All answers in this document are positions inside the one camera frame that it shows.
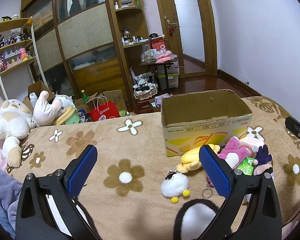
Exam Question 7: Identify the wooden corner shelf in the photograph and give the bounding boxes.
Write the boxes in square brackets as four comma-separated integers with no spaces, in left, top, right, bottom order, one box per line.
[107,0,148,103]

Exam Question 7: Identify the red paper shopping bag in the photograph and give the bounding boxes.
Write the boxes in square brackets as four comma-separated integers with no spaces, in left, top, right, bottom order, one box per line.
[89,95,120,121]

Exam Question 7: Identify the green yellow toy container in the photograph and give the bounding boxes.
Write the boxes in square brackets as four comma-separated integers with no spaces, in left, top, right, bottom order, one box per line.
[53,106,81,126]

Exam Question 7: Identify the white toy display shelf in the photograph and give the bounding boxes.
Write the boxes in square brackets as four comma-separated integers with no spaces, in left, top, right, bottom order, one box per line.
[0,17,47,100]

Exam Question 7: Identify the beige flower pattern blanket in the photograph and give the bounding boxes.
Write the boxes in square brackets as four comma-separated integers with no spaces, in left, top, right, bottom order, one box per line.
[7,96,300,239]

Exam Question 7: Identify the white fluffy chick keychain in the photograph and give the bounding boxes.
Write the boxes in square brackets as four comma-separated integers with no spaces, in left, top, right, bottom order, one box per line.
[160,172,190,204]

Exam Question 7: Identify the yellow bear plush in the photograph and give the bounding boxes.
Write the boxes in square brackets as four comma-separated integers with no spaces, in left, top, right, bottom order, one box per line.
[176,144,221,173]

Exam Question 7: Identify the open cardboard box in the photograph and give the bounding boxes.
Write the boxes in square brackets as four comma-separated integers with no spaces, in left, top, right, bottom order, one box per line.
[161,89,253,157]

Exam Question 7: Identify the pink bear plush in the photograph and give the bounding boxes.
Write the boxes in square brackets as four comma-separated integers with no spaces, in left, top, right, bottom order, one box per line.
[217,137,258,169]

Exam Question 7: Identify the wooden door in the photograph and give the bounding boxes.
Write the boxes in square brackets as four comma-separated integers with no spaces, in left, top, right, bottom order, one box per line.
[157,0,217,77]

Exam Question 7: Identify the green tissue pack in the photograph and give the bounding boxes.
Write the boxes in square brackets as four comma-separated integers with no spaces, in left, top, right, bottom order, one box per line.
[237,157,255,176]

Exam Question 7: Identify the red box on table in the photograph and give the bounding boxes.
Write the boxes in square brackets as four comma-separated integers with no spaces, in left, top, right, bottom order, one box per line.
[150,36,166,51]

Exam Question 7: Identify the green bottle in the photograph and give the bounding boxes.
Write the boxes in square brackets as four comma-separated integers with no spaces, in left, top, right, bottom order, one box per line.
[81,90,89,103]

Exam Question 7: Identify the white pink limbed plush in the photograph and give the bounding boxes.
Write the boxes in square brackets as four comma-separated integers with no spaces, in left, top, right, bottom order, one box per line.
[33,90,75,126]

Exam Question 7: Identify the purple haired doll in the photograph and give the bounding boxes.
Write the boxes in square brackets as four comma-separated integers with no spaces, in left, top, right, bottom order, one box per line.
[253,144,273,176]

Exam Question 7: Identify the brown cardboard box on floor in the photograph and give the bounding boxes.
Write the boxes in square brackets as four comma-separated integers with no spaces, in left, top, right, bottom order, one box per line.
[23,81,55,112]

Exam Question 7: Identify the clear plastic storage bin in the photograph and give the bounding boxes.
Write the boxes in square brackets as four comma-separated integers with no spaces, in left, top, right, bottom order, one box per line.
[158,73,179,90]

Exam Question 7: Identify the pink packets on table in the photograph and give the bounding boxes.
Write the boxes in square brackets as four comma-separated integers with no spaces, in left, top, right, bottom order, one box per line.
[156,50,174,64]

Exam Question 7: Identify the large white beige plush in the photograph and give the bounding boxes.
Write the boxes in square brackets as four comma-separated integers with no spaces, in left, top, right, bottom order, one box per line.
[0,99,36,168]

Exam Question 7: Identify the black white headband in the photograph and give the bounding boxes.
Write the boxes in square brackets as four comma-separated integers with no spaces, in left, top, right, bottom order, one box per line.
[79,197,218,239]

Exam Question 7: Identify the wooden wardrobe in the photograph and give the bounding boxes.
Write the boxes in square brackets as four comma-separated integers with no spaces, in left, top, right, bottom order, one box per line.
[21,0,131,101]

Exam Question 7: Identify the small dark side table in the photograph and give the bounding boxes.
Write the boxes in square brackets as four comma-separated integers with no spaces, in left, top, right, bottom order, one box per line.
[139,59,179,94]

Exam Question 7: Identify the pink white marshmallow plush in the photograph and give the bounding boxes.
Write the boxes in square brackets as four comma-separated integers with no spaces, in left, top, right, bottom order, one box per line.
[239,137,264,153]

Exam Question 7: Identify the lace trimmed basket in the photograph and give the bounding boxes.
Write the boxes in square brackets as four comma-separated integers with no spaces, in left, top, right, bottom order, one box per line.
[133,75,158,100]

